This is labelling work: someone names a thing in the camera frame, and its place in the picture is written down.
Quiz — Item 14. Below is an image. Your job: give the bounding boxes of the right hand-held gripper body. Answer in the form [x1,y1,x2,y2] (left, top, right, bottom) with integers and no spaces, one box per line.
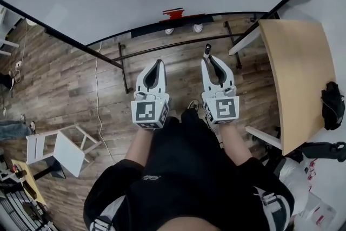
[201,85,241,126]

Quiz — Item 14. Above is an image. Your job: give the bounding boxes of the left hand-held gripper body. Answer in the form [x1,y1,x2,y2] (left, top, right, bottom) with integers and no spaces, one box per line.
[131,86,171,131]

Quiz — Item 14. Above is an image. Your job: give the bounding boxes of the white marker pen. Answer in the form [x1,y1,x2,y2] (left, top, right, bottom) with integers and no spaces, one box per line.
[203,43,212,61]

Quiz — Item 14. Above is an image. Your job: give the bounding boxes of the person's right forearm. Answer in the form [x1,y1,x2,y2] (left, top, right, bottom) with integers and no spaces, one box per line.
[218,123,254,167]

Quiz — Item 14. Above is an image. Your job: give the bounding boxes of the person's left forearm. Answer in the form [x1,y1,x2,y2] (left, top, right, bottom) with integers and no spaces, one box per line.
[124,127,155,164]

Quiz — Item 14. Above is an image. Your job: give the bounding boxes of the person's grey sneaker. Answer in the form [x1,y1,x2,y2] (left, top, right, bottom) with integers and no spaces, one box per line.
[187,99,200,112]

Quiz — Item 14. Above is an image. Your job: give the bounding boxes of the person's black trousers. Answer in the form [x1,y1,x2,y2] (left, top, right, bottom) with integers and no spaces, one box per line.
[151,108,233,171]

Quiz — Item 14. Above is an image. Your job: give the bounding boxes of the light wooden table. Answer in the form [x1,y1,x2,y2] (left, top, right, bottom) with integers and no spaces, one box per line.
[228,18,338,157]

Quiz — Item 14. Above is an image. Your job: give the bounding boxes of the white chair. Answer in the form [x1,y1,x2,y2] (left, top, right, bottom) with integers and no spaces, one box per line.
[25,123,103,178]

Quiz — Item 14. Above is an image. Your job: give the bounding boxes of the person's black t-shirt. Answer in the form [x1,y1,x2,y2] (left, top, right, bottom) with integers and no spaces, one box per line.
[83,156,295,231]

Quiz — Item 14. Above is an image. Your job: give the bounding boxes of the white plastic bag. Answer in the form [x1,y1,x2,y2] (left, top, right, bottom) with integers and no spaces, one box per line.
[278,156,311,216]

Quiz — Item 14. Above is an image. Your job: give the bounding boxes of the black plastic object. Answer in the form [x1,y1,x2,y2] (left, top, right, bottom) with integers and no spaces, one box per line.
[296,140,346,163]

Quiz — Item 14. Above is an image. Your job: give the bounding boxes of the black bag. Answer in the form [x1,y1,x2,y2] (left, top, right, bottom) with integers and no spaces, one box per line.
[321,81,346,131]

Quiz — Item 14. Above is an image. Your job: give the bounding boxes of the person's face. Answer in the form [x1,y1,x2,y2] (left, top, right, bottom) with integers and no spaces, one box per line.
[162,215,230,231]

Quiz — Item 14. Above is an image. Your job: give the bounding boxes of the small wooden table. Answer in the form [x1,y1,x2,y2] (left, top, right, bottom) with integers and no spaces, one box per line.
[10,159,47,206]

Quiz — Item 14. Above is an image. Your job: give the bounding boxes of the clear plastic packet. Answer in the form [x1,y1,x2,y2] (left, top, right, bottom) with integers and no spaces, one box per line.
[298,192,338,228]

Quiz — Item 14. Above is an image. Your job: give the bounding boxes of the white table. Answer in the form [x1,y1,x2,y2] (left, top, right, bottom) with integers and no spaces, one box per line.
[0,6,22,57]

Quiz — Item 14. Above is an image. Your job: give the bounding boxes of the long white cable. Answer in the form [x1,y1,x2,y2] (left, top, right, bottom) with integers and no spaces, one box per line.
[94,41,116,166]

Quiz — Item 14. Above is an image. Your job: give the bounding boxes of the grey shoulder strap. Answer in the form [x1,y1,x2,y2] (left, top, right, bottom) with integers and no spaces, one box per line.
[255,188,287,214]
[89,216,114,231]

